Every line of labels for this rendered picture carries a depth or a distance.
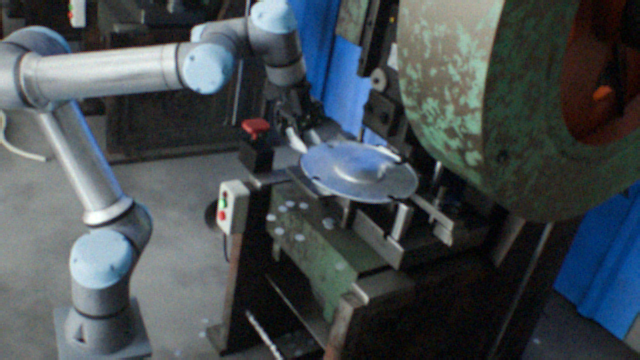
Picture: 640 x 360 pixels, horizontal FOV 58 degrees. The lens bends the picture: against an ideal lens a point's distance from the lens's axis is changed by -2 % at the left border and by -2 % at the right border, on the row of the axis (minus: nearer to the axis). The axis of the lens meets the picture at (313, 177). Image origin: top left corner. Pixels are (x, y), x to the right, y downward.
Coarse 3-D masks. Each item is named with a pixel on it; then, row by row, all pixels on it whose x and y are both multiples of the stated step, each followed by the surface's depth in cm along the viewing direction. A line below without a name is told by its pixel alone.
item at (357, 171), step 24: (336, 144) 154; (360, 144) 156; (312, 168) 140; (336, 168) 141; (360, 168) 143; (384, 168) 147; (408, 168) 149; (336, 192) 131; (360, 192) 134; (384, 192) 136; (408, 192) 138
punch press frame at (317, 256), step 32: (352, 0) 136; (352, 32) 137; (416, 160) 171; (288, 192) 155; (448, 192) 171; (480, 192) 151; (288, 224) 153; (320, 224) 145; (320, 256) 143; (352, 256) 136; (448, 256) 149; (320, 288) 145; (256, 320) 177
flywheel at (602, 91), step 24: (600, 0) 92; (624, 0) 90; (576, 24) 93; (600, 24) 95; (624, 24) 91; (576, 48) 97; (600, 48) 101; (624, 48) 105; (576, 72) 100; (600, 72) 105; (624, 72) 110; (576, 96) 104; (600, 96) 113; (624, 96) 115; (576, 120) 109; (600, 120) 114; (624, 120) 116; (600, 144) 113
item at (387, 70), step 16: (384, 48) 136; (384, 64) 137; (384, 80) 136; (368, 96) 138; (384, 96) 135; (400, 96) 134; (368, 112) 139; (384, 112) 134; (400, 112) 133; (384, 128) 135; (400, 128) 135
